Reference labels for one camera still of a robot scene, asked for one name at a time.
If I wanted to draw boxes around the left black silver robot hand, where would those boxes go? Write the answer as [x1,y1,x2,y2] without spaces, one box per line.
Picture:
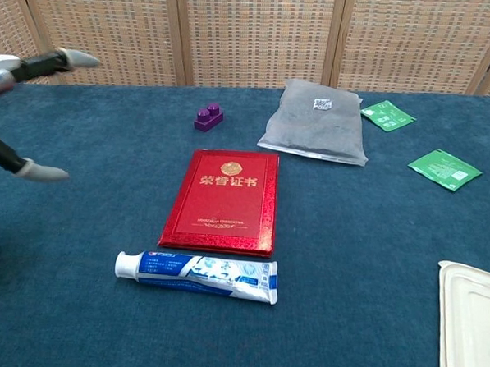
[0,45,103,186]

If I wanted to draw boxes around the white blue toothpaste tube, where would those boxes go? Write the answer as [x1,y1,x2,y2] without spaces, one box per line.
[112,249,281,306]

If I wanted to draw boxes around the red certificate book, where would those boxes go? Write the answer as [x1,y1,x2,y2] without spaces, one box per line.
[157,146,281,260]

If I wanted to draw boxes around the purple toy building block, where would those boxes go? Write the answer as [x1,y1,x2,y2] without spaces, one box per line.
[193,101,227,133]

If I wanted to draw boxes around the woven bamboo folding screen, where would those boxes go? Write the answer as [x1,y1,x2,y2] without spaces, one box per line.
[0,0,490,110]

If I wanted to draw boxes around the grey translucent plastic bag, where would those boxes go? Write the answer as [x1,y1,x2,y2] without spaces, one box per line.
[255,76,373,168]

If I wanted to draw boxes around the blue table cloth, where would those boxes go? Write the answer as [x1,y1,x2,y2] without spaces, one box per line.
[0,70,490,367]

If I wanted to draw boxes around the green sachet with white print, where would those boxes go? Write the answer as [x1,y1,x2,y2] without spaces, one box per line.
[359,99,419,135]

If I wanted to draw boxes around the plain green sachet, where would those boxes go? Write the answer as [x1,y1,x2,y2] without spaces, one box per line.
[405,147,484,195]

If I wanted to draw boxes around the cream disposable food container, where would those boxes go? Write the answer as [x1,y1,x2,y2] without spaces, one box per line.
[432,259,490,367]

